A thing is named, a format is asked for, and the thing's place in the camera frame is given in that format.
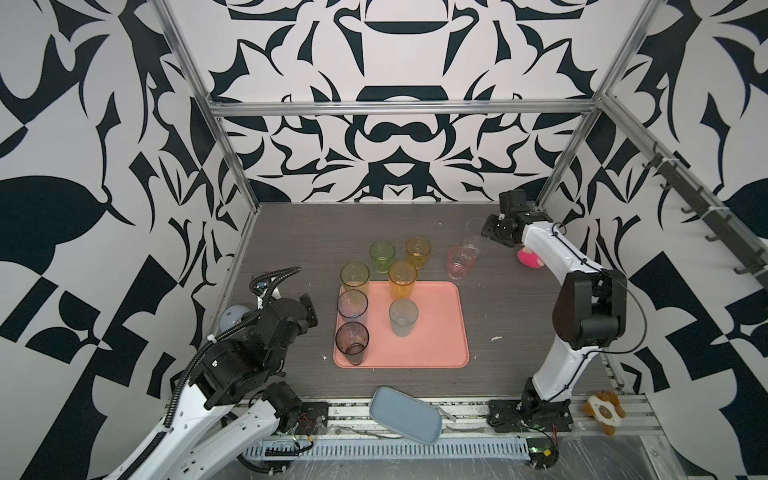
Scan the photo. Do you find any brown white plush toy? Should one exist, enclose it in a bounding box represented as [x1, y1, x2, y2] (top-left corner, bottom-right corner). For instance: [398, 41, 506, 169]
[580, 391, 626, 436]

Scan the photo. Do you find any black wall hook rail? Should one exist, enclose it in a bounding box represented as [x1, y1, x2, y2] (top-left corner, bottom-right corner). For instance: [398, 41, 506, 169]
[639, 142, 767, 289]

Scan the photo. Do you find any white alarm clock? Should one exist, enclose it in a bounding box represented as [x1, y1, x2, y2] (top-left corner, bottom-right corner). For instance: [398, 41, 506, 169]
[218, 305, 251, 333]

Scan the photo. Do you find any short pink glass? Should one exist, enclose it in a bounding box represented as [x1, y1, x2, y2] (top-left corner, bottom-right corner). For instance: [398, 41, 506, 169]
[446, 245, 475, 280]

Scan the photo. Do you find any tall clear glass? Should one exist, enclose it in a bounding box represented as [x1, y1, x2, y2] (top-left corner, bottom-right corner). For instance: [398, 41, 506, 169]
[463, 217, 487, 258]

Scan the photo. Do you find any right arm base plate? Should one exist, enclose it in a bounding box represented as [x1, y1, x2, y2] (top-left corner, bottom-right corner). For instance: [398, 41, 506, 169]
[486, 399, 573, 433]

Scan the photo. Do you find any short green glass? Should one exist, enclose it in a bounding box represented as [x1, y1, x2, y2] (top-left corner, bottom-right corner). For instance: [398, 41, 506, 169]
[369, 240, 396, 274]

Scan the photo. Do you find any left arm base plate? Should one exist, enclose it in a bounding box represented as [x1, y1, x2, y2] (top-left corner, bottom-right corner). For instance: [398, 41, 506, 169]
[293, 401, 330, 436]

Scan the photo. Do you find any pink plastic tray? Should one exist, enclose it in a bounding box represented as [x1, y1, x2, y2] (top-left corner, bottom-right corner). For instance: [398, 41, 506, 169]
[333, 281, 470, 370]

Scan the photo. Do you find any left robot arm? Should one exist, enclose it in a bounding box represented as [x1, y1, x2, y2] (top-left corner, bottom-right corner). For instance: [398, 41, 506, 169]
[109, 294, 318, 479]

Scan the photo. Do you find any pink plush pig toy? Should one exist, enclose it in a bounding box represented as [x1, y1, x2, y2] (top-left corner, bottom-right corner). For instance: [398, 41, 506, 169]
[517, 247, 545, 269]

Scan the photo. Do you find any tall amber glass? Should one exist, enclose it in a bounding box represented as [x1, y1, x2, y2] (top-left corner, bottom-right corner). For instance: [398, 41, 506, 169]
[388, 260, 418, 300]

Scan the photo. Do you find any tall dark grey glass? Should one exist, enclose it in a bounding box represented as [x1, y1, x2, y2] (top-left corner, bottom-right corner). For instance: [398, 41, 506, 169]
[335, 321, 370, 366]

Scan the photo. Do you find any tall yellow-green glass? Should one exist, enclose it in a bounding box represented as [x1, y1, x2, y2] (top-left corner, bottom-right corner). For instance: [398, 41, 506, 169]
[340, 261, 371, 294]

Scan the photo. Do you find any white slotted cable duct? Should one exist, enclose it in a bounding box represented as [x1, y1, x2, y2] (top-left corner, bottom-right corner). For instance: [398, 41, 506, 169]
[243, 438, 530, 461]

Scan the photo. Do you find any teal dotted glass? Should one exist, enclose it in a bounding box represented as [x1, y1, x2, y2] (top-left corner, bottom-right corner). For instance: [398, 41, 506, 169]
[389, 298, 419, 337]

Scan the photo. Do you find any short yellow glass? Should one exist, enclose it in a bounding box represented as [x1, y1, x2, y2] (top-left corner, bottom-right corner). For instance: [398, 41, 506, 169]
[405, 236, 432, 270]

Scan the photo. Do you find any tall blue glass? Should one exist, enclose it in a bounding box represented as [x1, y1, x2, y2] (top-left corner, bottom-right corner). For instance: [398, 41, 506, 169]
[336, 289, 369, 324]

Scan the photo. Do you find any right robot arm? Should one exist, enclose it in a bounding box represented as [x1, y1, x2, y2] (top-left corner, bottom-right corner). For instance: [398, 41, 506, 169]
[482, 189, 627, 418]

